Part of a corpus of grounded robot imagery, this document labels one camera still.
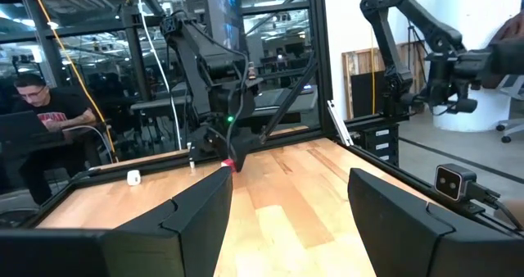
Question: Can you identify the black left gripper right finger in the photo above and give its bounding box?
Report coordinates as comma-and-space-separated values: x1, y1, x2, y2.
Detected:
347, 168, 524, 277

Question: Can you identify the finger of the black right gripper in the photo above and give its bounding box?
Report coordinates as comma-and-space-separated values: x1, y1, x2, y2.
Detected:
233, 141, 251, 174

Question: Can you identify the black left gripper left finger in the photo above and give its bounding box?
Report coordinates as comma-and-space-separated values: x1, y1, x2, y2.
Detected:
0, 166, 234, 277

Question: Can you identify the small red charger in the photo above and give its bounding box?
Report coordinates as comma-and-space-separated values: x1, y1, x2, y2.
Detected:
219, 157, 238, 175

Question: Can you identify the white office chair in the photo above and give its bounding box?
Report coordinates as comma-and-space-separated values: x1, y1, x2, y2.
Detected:
495, 74, 524, 144

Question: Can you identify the dark monitor screen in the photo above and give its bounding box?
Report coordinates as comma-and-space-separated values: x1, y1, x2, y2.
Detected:
202, 0, 249, 52

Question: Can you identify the silver aluminium bar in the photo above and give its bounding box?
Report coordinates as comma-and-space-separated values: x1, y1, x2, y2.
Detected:
326, 99, 355, 147

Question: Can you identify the black stand with white labels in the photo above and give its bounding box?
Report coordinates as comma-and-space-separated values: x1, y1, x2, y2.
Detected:
359, 123, 400, 167

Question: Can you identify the black flat panel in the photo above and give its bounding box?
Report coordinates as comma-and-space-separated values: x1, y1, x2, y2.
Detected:
350, 70, 388, 116

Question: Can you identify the wooden board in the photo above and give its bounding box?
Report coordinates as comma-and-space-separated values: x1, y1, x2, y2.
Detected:
341, 43, 427, 120

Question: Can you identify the person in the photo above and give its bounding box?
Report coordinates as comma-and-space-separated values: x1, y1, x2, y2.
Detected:
11, 72, 111, 207

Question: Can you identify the black laptop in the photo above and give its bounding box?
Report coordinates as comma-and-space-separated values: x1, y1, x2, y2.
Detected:
0, 110, 65, 145

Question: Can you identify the person's hand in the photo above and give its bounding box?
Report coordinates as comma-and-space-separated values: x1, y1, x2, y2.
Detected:
489, 11, 524, 44

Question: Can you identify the white round pillar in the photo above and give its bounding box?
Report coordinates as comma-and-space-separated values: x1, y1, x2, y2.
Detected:
431, 0, 524, 133

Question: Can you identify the small grey depth camera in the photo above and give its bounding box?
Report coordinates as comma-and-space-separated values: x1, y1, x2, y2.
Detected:
433, 163, 478, 202

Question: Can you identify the black camera cable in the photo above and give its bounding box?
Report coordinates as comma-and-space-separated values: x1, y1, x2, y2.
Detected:
466, 181, 524, 231

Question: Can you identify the black table edge rail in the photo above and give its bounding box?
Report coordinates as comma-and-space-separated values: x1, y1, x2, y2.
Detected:
16, 133, 524, 233

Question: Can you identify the white hanging cable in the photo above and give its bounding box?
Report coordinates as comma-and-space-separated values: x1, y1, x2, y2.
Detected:
133, 0, 183, 151

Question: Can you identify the black aluminium rig frame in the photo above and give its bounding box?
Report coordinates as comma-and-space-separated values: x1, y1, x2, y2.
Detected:
0, 0, 335, 147

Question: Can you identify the yellow hanging cable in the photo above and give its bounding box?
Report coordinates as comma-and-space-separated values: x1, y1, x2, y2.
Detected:
27, 0, 120, 163

